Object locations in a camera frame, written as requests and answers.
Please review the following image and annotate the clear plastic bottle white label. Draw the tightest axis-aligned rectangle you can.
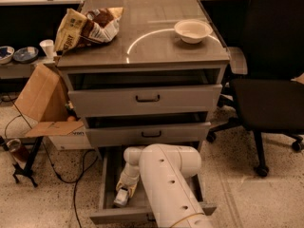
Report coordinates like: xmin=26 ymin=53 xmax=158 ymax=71
xmin=114 ymin=188 xmax=129 ymax=207

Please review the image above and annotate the black office chair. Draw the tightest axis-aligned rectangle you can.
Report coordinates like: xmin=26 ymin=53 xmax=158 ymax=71
xmin=207 ymin=0 xmax=304 ymax=177

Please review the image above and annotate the brown cardboard box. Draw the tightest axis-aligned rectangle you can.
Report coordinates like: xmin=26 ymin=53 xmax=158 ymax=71
xmin=15 ymin=64 xmax=84 ymax=137

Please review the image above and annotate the black floor cable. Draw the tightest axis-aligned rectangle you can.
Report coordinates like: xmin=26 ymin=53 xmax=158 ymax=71
xmin=0 ymin=93 xmax=99 ymax=228

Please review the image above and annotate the low grey shelf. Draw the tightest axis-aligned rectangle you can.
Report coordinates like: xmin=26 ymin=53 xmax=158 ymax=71
xmin=0 ymin=57 xmax=56 ymax=79

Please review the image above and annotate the brown glass jar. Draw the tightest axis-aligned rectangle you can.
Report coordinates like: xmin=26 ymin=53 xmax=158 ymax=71
xmin=8 ymin=139 xmax=29 ymax=162

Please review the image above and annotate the grey drawer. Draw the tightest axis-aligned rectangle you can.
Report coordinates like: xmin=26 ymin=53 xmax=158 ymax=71
xmin=68 ymin=69 xmax=221 ymax=117
xmin=86 ymin=112 xmax=211 ymax=147
xmin=90 ymin=147 xmax=216 ymax=228

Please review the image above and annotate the white paper cup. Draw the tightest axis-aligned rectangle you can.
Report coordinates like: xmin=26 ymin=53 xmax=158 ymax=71
xmin=40 ymin=39 xmax=55 ymax=59

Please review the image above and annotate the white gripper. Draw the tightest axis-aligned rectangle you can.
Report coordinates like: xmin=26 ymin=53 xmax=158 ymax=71
xmin=116 ymin=171 xmax=140 ymax=198

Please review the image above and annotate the grey top drawer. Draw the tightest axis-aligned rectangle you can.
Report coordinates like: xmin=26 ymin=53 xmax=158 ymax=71
xmin=68 ymin=69 xmax=221 ymax=117

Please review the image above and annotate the grey bottom drawer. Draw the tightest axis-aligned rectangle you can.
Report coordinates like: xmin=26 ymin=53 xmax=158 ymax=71
xmin=90 ymin=147 xmax=216 ymax=228

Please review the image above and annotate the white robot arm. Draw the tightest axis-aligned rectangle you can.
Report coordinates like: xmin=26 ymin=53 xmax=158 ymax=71
xmin=116 ymin=143 xmax=213 ymax=228

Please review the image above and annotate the dark blue bowl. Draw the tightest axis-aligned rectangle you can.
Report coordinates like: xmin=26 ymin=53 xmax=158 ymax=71
xmin=13 ymin=47 xmax=39 ymax=64

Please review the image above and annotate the black metal stand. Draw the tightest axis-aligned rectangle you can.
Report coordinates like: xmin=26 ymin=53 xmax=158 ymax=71
xmin=0 ymin=137 xmax=43 ymax=187

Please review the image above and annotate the yellow brown chip bag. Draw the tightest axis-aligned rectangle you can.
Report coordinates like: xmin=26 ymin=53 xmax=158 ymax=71
xmin=54 ymin=8 xmax=124 ymax=51

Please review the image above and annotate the white blue bowl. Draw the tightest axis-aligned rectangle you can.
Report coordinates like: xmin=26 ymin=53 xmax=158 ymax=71
xmin=0 ymin=46 xmax=14 ymax=65

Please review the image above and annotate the white printed box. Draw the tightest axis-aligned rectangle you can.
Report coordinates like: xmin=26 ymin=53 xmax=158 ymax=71
xmin=48 ymin=126 xmax=91 ymax=150

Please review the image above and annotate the grey drawer cabinet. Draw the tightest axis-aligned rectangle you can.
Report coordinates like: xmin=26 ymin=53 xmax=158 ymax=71
xmin=58 ymin=0 xmax=229 ymax=148

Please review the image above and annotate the grey middle drawer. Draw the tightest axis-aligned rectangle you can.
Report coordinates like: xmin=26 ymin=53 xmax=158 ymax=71
xmin=86 ymin=112 xmax=211 ymax=147

